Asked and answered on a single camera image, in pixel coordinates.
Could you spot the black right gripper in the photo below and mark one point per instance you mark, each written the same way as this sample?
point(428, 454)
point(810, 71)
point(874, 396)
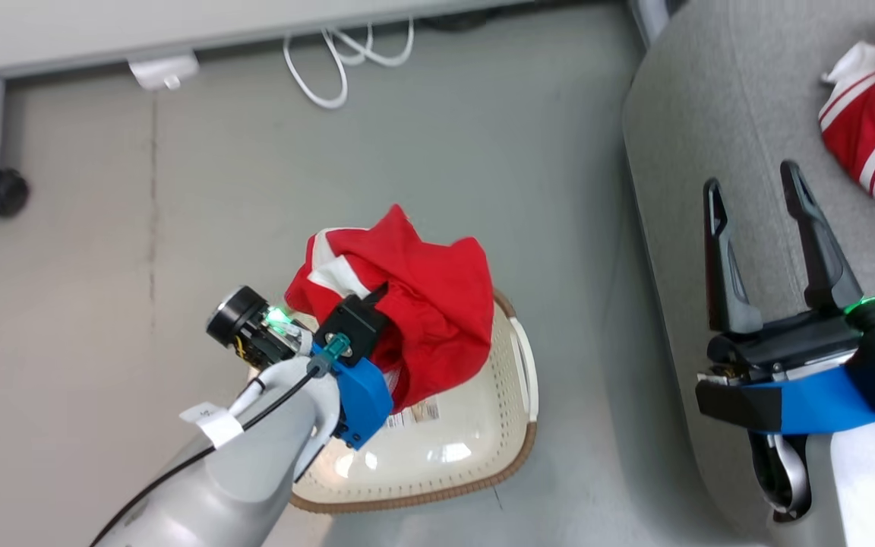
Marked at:
point(787, 346)

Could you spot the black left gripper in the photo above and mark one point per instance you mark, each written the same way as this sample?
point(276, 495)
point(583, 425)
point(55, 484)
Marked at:
point(251, 327)

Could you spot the red garment with white panel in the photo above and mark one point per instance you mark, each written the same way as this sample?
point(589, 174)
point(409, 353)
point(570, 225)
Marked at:
point(430, 304)

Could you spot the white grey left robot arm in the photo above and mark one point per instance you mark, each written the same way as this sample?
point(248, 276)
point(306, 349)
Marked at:
point(232, 486)

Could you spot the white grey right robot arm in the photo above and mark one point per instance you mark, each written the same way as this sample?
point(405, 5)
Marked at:
point(863, 486)

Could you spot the grey fabric sofa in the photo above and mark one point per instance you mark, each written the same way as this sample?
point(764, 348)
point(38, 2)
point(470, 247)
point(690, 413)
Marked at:
point(711, 91)

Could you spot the white barcode sticker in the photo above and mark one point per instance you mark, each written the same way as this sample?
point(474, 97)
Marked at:
point(413, 414)

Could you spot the beige plastic laundry basket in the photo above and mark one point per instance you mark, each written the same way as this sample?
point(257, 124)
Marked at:
point(445, 456)

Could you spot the white power adapter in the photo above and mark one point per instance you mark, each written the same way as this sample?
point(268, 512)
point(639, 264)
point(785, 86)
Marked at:
point(164, 71)

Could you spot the black caster wheel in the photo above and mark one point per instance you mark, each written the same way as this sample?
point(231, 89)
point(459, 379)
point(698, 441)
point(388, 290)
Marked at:
point(11, 192)

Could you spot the large white partition panel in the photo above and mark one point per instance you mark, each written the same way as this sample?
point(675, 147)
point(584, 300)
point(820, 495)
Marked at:
point(179, 23)

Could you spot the teal left camera connector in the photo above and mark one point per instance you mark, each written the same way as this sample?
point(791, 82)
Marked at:
point(335, 348)

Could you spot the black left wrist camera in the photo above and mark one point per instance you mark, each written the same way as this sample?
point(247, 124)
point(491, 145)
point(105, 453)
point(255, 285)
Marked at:
point(354, 323)

